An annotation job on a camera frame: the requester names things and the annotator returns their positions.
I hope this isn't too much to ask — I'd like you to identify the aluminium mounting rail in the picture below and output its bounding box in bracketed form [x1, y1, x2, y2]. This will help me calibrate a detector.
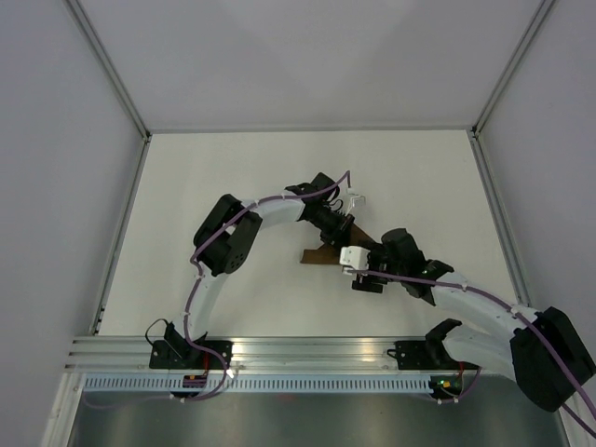
[64, 335, 456, 374]

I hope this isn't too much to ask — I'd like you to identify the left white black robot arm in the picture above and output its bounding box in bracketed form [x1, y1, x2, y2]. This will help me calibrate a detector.
[150, 172, 354, 369]

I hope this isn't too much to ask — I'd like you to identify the right aluminium frame post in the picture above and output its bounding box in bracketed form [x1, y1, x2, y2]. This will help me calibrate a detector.
[469, 0, 560, 136]

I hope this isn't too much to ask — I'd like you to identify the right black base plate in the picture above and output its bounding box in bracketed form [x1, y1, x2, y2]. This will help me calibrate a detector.
[386, 340, 478, 372]

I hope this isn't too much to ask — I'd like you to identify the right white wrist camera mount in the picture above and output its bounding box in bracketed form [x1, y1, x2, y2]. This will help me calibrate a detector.
[339, 246, 370, 277]

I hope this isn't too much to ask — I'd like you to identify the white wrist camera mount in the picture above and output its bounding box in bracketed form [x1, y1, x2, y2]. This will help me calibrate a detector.
[346, 187, 366, 212]
[339, 246, 370, 277]

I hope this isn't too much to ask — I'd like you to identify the brown cloth napkin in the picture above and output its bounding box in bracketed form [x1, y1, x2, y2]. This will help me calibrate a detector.
[300, 223, 374, 265]

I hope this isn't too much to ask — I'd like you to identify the black cable loop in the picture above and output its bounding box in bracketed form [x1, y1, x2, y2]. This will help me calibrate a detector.
[144, 317, 171, 348]

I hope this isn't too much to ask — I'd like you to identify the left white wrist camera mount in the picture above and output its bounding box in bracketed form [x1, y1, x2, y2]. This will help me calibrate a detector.
[346, 187, 366, 212]

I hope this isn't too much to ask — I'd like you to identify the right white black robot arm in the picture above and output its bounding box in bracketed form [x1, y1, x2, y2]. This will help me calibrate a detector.
[340, 228, 595, 413]

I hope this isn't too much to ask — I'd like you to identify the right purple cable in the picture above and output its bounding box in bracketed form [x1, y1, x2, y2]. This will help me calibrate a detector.
[342, 267, 596, 441]

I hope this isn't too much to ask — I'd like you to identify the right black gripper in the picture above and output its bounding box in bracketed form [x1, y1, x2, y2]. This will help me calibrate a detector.
[351, 238, 405, 294]

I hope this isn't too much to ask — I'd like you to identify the white slotted cable duct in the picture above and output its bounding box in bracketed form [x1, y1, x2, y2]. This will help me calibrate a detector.
[84, 373, 431, 394]

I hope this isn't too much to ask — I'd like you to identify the left aluminium frame post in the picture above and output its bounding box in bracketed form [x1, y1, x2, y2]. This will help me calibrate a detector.
[64, 0, 153, 141]

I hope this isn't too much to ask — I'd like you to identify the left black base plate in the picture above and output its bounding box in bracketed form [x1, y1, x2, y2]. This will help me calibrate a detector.
[149, 339, 233, 371]

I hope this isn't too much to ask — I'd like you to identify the aluminium frame post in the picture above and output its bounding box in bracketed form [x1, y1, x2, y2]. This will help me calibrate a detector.
[64, 0, 153, 141]
[469, 0, 560, 136]

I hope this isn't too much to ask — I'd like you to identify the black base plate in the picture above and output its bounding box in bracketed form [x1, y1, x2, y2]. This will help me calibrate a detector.
[149, 339, 233, 371]
[386, 340, 478, 372]

